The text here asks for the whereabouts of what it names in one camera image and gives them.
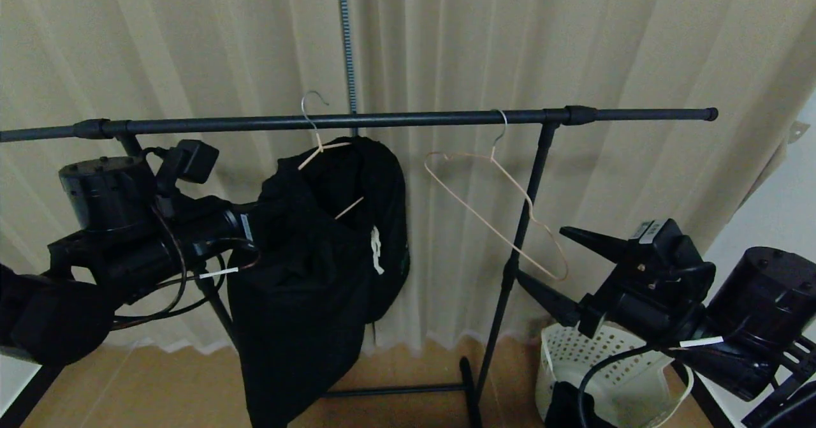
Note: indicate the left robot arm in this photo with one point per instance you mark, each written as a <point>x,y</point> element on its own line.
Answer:
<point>102,192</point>

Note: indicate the white laundry basket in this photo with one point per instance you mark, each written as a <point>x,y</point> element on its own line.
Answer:
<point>574,351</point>

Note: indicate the beige curtain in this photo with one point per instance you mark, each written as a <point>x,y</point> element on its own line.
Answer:
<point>637,45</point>

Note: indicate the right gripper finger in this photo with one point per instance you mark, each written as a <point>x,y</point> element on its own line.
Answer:
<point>554,303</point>
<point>602,244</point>

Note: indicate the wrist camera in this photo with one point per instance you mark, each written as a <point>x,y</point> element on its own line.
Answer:
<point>191,160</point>
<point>669,256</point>

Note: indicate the black shorts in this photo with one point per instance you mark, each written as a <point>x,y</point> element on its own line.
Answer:
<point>299,287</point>

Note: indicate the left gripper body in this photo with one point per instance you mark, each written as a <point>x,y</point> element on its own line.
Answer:
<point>210,230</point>

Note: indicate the pale wall hook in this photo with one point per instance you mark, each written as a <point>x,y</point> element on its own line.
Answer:
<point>798,132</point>

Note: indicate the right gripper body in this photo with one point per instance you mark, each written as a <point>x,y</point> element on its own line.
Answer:
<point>631,316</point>

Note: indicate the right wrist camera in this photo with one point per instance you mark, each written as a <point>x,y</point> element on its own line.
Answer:
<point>669,256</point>

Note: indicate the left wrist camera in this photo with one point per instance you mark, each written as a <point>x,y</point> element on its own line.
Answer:
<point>191,160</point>

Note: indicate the black clothes rack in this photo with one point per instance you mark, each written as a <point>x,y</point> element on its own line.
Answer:
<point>414,119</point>

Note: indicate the black garment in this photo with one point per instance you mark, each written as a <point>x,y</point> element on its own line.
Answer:
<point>567,409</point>

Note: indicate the pink clothes hanger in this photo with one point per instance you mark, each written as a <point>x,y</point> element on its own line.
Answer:
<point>493,154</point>
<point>317,136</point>

